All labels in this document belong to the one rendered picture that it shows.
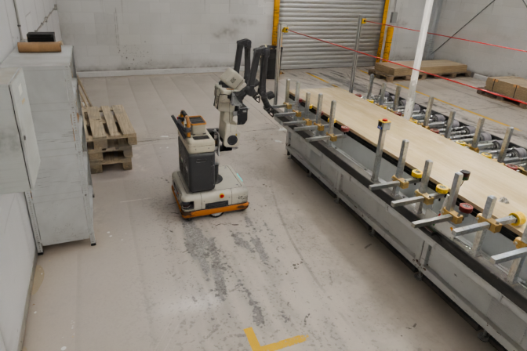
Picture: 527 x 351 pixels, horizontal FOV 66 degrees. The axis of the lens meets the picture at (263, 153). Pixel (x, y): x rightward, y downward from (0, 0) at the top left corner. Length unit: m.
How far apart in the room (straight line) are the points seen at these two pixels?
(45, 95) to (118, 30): 6.43
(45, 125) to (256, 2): 7.57
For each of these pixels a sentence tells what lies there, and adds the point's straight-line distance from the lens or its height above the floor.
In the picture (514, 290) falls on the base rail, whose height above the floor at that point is 0.70.
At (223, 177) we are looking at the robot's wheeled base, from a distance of 4.18.
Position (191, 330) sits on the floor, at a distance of 2.99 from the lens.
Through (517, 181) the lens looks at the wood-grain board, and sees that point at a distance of 3.50.
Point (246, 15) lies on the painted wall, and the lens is 10.17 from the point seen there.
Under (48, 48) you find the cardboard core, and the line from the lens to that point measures 3.75.
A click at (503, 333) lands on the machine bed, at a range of 3.23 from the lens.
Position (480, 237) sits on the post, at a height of 0.84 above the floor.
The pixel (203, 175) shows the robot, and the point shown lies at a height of 0.47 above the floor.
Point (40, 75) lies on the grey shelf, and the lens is 3.27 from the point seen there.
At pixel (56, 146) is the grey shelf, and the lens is 3.43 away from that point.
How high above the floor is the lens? 2.19
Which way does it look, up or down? 24 degrees down
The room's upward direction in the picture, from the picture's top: 3 degrees clockwise
